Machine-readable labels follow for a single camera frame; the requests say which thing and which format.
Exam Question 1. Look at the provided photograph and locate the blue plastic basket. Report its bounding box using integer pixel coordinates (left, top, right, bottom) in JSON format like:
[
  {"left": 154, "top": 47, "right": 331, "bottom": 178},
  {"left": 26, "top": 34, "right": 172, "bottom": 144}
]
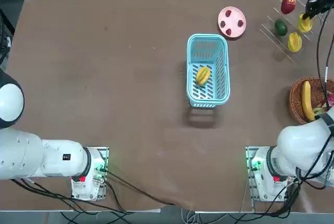
[{"left": 186, "top": 33, "right": 231, "bottom": 109}]

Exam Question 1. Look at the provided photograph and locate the clear acrylic stepped stand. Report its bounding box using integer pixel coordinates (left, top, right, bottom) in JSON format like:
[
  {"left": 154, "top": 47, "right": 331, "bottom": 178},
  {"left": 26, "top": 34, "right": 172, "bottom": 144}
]
[{"left": 258, "top": 0, "right": 328, "bottom": 64}]

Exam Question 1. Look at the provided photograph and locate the yellow banana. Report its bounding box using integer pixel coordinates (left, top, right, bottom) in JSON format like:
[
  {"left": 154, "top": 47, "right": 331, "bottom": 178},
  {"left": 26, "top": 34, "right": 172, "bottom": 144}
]
[{"left": 301, "top": 80, "right": 316, "bottom": 122}]

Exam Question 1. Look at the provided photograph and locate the green avocado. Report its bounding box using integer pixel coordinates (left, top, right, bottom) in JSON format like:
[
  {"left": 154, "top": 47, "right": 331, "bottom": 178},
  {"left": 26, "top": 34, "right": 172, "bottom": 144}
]
[{"left": 274, "top": 19, "right": 288, "bottom": 36}]

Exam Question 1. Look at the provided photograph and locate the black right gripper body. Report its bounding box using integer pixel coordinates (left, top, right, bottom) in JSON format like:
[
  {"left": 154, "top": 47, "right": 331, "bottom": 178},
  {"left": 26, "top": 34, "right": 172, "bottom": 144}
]
[{"left": 307, "top": 0, "right": 327, "bottom": 17}]

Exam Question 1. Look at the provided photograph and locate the red apple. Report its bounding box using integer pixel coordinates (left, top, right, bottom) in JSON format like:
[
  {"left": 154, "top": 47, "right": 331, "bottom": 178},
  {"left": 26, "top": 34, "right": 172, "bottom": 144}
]
[{"left": 280, "top": 0, "right": 297, "bottom": 15}]

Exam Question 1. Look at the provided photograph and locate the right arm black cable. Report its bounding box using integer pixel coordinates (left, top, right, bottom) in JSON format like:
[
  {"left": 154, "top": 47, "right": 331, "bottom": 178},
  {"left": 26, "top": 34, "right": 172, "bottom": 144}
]
[{"left": 315, "top": 9, "right": 334, "bottom": 110}]

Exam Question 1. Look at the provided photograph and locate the pink dragon fruit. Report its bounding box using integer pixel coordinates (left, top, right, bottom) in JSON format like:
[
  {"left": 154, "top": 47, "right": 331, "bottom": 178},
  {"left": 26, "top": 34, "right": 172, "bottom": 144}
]
[{"left": 312, "top": 95, "right": 334, "bottom": 116}]

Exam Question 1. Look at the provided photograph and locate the pink round plate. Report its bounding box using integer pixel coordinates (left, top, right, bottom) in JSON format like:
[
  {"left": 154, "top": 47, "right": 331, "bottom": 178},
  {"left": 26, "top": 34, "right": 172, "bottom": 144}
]
[{"left": 218, "top": 6, "right": 247, "bottom": 39}]

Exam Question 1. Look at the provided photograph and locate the yellow star fruit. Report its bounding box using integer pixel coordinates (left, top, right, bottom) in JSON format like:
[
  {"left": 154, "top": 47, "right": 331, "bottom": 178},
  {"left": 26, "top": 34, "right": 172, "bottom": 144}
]
[
  {"left": 287, "top": 32, "right": 303, "bottom": 53},
  {"left": 195, "top": 66, "right": 211, "bottom": 87},
  {"left": 297, "top": 12, "right": 313, "bottom": 33}
]

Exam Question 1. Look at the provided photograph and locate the brown wicker basket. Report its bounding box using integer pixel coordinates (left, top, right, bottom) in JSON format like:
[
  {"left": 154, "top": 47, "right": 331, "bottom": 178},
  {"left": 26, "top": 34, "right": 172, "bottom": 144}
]
[{"left": 289, "top": 77, "right": 334, "bottom": 125}]

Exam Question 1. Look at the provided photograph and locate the black table cable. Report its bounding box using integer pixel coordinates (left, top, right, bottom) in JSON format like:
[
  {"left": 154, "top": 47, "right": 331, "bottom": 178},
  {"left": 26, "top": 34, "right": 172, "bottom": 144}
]
[{"left": 104, "top": 170, "right": 178, "bottom": 206}]

